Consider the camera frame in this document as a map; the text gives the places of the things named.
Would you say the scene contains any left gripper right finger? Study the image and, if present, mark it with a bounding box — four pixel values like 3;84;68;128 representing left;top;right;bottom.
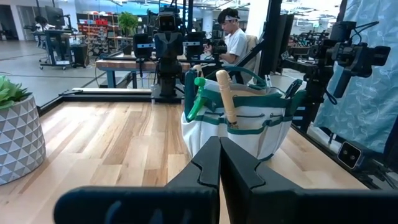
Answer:
220;136;312;224

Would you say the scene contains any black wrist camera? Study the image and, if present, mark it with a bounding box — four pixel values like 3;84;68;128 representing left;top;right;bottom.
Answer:
157;12;177;32

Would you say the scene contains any person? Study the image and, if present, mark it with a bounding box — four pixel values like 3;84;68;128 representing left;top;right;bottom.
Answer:
33;15;57;32
203;7;249;67

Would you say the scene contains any blue patterned curtain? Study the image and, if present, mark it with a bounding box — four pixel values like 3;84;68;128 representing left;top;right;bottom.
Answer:
312;0;398;154

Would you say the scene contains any green succulent plant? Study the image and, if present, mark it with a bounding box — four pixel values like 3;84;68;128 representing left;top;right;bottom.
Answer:
0;75;34;110

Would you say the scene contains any black frame post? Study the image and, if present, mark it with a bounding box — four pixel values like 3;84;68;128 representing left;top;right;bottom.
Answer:
259;0;295;80

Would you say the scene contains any wooden handle garden trowel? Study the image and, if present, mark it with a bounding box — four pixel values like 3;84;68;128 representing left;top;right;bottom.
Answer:
192;63;205;78

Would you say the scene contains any green potted plant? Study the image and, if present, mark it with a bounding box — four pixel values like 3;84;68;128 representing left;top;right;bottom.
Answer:
117;11;140;56

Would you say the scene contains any computer monitor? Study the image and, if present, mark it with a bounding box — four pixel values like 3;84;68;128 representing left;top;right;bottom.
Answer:
45;5;66;27

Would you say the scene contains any wooden handle hand rake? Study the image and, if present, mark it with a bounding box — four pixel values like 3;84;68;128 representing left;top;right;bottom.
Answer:
215;69;239;129

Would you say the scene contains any black desk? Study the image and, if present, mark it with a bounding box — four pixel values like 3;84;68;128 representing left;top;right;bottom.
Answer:
30;28;78;71

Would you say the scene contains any geometric faceted planter pot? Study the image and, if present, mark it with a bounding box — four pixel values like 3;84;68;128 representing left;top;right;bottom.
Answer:
0;94;47;187

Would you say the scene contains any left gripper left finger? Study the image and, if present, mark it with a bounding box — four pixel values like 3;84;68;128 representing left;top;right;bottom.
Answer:
165;136;221;191

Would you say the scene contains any black box device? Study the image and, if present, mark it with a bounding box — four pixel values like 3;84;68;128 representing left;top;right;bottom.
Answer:
132;33;155;60
183;30;206;58

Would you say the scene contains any wooden workbench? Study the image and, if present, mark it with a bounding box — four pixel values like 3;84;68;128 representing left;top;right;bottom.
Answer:
95;58;191;90

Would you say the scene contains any shelf with red bins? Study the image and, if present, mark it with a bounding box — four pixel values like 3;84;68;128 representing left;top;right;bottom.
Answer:
76;12;121;57

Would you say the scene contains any white green canvas gardening bag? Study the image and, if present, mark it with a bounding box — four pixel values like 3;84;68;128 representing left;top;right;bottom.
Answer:
181;66;308;162

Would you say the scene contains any black table camera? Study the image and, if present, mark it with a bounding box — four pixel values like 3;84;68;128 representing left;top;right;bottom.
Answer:
337;141;364;170

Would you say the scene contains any black table edge rail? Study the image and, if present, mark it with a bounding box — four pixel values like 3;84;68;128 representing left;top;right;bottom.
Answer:
37;88;184;116

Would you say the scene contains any beige chair back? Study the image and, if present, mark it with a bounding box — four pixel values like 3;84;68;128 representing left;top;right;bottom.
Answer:
247;34;261;74

